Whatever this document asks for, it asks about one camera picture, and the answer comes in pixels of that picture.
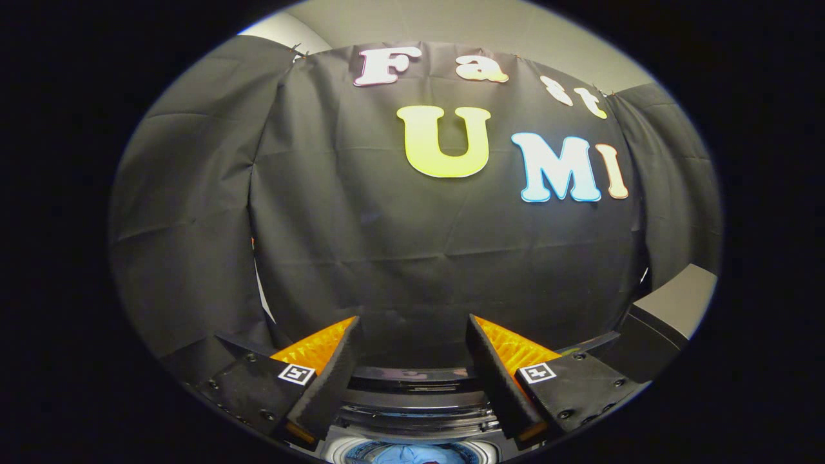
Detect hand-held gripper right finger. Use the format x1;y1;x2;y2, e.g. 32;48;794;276
465;314;648;452

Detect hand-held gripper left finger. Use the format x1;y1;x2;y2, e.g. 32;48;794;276
197;316;363;452

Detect light blue polo shirt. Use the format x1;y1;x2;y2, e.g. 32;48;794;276
371;445;474;464

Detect black backdrop cloth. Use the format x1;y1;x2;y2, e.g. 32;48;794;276
110;35;723;374

